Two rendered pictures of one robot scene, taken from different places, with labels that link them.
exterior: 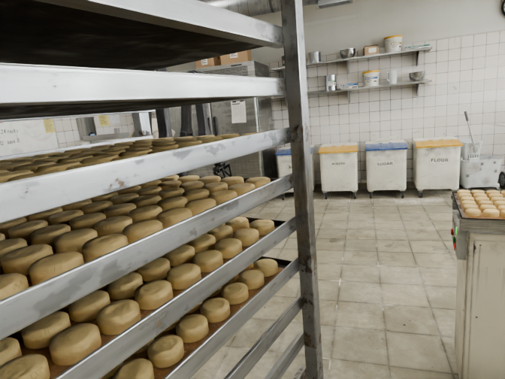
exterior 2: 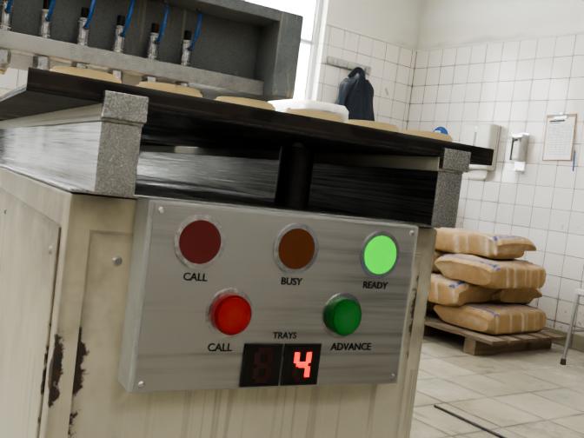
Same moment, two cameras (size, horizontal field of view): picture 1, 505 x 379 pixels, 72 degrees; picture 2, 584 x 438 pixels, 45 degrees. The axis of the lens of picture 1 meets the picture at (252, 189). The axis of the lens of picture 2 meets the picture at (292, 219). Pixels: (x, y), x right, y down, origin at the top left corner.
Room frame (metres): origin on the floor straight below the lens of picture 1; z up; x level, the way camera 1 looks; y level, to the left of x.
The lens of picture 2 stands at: (1.87, -0.55, 0.86)
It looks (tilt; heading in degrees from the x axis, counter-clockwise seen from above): 3 degrees down; 216
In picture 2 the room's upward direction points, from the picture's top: 7 degrees clockwise
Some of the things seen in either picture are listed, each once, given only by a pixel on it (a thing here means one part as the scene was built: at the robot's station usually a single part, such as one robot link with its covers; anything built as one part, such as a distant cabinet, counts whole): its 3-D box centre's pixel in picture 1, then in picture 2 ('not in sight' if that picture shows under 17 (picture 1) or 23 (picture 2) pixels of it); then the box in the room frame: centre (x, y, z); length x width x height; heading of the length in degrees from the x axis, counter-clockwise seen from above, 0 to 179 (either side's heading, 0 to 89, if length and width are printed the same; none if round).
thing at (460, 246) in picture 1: (458, 234); (279, 298); (1.42, -0.88, 0.77); 0.24 x 0.04 x 0.14; 154
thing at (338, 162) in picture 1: (339, 170); not in sight; (5.16, -1.34, 0.38); 0.64 x 0.54 x 0.77; 163
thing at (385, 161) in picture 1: (385, 168); not in sight; (4.96, -1.96, 0.38); 0.64 x 0.54 x 0.77; 161
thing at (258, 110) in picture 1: (224, 136); not in sight; (5.58, 0.36, 1.03); 1.40 x 0.90 x 2.05; 72
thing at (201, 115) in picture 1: (201, 110); not in sight; (2.09, 0.25, 1.41); 0.11 x 0.06 x 0.43; 162
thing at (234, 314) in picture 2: not in sight; (229, 313); (1.47, -0.88, 0.76); 0.03 x 0.02 x 0.03; 154
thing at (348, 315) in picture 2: not in sight; (341, 315); (1.38, -0.84, 0.76); 0.03 x 0.02 x 0.03; 154
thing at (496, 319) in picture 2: not in sight; (493, 315); (-2.48, -2.03, 0.19); 0.72 x 0.42 x 0.15; 166
